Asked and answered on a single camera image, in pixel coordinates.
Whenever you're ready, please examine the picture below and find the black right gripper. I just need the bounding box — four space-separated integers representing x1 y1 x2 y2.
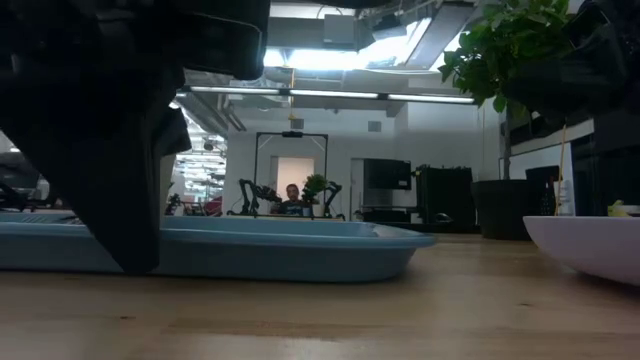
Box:
507 22 640 119

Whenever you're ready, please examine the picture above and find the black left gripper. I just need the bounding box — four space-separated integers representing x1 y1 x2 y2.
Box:
0 0 192 275

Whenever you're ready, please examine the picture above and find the blue plastic tray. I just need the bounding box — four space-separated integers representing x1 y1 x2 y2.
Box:
0 212 437 284

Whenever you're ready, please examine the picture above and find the green leafy plant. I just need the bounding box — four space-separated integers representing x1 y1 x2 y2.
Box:
438 0 579 181

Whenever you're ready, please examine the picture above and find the black crate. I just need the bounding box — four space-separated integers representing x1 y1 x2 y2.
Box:
524 164 562 217

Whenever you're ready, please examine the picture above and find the ceiling light strip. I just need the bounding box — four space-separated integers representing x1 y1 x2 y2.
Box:
189 85 282 96
288 88 380 100
387 93 476 105

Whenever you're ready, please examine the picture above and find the black plant pot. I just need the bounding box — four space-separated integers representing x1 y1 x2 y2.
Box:
470 178 545 241

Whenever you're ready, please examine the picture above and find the yellow-green object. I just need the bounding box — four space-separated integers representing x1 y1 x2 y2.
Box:
606 198 632 218

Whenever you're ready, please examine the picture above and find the person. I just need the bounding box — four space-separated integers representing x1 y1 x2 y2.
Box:
276 183 310 217

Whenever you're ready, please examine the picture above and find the black cabinet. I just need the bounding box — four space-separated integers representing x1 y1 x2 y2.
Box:
414 164 475 227

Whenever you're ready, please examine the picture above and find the white bowl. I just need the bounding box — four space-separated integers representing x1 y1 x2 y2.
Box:
522 214 640 289

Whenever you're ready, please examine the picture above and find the small potted plant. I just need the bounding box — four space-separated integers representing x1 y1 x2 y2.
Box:
301 173 329 217

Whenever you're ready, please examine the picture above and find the black monitor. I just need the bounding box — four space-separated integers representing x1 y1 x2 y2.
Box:
363 158 413 192

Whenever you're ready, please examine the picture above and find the grey ceiling box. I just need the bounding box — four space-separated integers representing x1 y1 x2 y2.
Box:
322 13 358 47

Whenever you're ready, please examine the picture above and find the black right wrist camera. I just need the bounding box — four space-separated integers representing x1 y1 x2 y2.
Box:
569 0 621 31

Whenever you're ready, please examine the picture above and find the black station frame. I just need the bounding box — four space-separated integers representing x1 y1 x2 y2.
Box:
253 130 330 219

